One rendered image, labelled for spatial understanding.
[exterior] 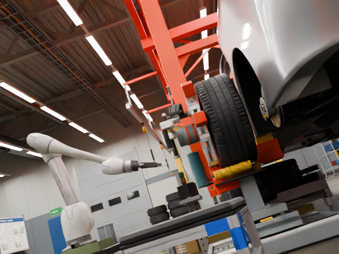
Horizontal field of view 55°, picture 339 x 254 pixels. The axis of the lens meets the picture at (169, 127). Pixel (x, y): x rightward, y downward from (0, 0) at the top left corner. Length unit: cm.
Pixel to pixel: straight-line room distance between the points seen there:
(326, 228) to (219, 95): 94
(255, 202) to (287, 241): 44
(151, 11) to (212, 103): 145
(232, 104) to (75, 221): 121
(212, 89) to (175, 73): 85
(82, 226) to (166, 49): 167
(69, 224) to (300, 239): 134
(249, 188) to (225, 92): 65
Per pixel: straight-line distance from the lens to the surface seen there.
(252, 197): 224
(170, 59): 297
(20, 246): 1148
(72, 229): 221
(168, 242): 95
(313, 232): 191
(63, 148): 237
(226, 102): 205
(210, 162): 216
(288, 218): 203
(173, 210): 1063
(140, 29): 577
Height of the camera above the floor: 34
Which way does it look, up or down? 15 degrees up
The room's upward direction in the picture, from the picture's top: 18 degrees counter-clockwise
